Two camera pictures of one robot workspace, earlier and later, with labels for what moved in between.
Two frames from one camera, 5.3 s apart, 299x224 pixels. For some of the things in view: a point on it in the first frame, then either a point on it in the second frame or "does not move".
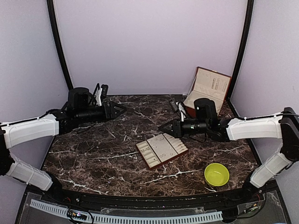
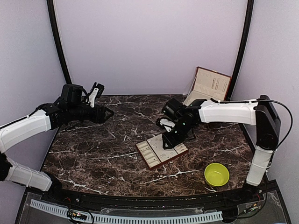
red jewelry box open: [207, 84] does not move
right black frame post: [250, 10] does not move
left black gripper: [112, 115] -> [98, 117]
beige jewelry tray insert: [159, 150] does not move
